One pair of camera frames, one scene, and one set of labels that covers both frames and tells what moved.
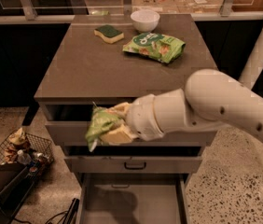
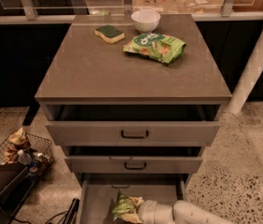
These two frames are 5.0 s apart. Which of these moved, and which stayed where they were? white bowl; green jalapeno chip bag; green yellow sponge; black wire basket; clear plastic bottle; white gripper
Moved: green jalapeno chip bag; white gripper
Stayed: clear plastic bottle; green yellow sponge; white bowl; black wire basket
